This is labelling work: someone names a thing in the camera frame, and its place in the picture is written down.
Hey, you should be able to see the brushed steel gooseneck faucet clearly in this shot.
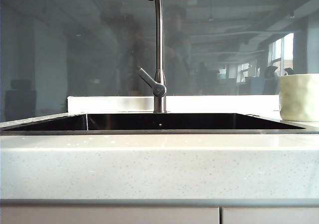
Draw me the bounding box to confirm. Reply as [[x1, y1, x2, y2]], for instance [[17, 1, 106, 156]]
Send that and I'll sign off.
[[145, 0, 168, 113]]

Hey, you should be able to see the black undermount sink basin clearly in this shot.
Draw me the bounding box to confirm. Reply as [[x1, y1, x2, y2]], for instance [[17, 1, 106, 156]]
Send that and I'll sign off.
[[0, 112, 307, 135]]

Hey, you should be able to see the wide grey cabinet door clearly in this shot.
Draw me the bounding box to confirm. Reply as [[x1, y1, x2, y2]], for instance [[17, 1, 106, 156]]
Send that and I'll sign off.
[[0, 206, 221, 224]]

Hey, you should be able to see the white backsplash upstand ledge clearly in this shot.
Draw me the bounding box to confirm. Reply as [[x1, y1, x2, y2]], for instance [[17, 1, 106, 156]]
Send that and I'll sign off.
[[66, 95, 281, 115]]

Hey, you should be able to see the dark steel faucet lever handle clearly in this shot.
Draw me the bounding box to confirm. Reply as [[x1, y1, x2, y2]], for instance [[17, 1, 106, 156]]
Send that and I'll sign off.
[[135, 66, 167, 98]]

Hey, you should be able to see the narrow grey cabinet door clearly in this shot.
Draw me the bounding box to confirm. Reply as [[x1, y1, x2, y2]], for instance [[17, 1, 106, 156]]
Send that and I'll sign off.
[[222, 207, 319, 224]]

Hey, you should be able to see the pale green ceramic mug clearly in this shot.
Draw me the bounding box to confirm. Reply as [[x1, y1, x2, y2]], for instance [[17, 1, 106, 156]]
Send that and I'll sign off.
[[278, 73, 319, 122]]

